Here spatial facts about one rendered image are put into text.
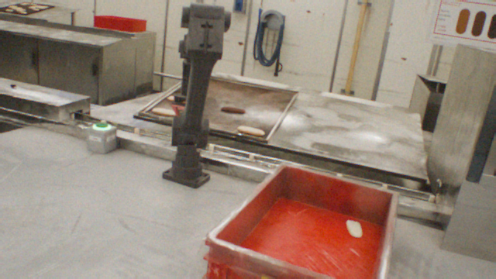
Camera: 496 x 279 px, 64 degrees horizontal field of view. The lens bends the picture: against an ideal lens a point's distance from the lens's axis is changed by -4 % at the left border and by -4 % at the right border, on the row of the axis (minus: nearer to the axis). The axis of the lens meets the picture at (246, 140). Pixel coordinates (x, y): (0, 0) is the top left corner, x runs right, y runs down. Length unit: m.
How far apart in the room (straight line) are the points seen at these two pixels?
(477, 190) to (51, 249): 0.95
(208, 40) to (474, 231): 0.77
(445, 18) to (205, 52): 1.31
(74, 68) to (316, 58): 2.66
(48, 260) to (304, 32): 4.40
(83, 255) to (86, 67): 3.38
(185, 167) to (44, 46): 3.43
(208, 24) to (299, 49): 4.11
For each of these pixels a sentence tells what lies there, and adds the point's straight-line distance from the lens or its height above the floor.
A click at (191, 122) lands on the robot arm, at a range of 1.10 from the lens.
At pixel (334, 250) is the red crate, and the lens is 0.99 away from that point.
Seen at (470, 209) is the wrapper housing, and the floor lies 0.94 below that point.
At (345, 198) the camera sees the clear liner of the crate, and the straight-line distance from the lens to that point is 1.13.
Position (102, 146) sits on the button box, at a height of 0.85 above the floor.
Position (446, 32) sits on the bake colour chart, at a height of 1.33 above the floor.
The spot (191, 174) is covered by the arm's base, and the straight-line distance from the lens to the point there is 1.18.
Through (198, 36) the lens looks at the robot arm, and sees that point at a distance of 0.90.
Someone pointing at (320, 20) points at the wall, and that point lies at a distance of 4.95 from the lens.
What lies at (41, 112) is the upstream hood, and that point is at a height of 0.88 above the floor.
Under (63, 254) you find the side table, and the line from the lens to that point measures 0.90.
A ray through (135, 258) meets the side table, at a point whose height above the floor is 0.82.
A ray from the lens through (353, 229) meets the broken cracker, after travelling 1.08.
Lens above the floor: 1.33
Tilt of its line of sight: 18 degrees down
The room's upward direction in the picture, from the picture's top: 8 degrees clockwise
